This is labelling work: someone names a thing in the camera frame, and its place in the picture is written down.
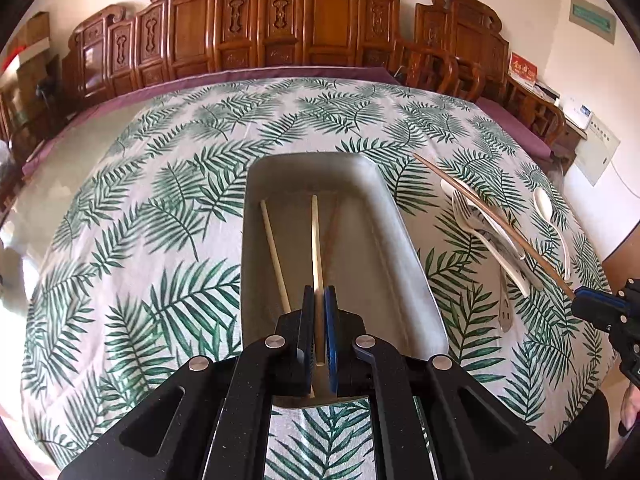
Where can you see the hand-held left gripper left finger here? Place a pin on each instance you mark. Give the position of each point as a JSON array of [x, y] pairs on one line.
[[305, 340]]

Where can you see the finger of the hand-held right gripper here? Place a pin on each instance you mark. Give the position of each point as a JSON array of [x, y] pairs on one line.
[[600, 296], [595, 315]]

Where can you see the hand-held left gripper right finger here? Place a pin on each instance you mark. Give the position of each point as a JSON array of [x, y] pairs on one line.
[[330, 340]]

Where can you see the metal spoon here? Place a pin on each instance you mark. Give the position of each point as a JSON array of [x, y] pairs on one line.
[[505, 310]]

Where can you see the grey rectangular tray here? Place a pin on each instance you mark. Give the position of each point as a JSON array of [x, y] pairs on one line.
[[370, 250]]

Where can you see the light wooden chopstick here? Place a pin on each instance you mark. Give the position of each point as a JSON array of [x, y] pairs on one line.
[[274, 250], [315, 240]]

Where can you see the brown wooden chopstick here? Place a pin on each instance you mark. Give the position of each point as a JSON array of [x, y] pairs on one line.
[[500, 222]]

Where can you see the person's right hand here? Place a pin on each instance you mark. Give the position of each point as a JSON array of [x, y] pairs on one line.
[[631, 405]]

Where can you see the person's dark clothing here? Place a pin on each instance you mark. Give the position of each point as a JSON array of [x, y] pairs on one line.
[[585, 425]]

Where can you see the white plastic fork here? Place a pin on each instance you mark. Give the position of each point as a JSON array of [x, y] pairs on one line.
[[467, 217]]

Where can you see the white desk device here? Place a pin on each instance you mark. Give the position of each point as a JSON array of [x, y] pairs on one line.
[[580, 112]]

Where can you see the wooden side cabinet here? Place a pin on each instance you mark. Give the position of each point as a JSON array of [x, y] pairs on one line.
[[540, 110]]

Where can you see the green leaf print tablecloth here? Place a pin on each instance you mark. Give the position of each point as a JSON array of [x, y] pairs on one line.
[[150, 210]]

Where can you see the red box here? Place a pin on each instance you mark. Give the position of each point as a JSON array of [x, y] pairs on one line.
[[524, 67]]

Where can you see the purple table cover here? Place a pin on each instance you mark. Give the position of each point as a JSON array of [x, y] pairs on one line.
[[300, 71]]

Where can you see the carved wooden chair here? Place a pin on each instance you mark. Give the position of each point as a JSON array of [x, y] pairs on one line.
[[465, 35], [100, 60], [190, 25], [330, 15]]

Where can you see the white wall panel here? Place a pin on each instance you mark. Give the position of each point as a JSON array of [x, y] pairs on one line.
[[597, 147]]

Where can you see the green wall sign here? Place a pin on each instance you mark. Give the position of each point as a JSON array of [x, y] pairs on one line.
[[592, 17]]

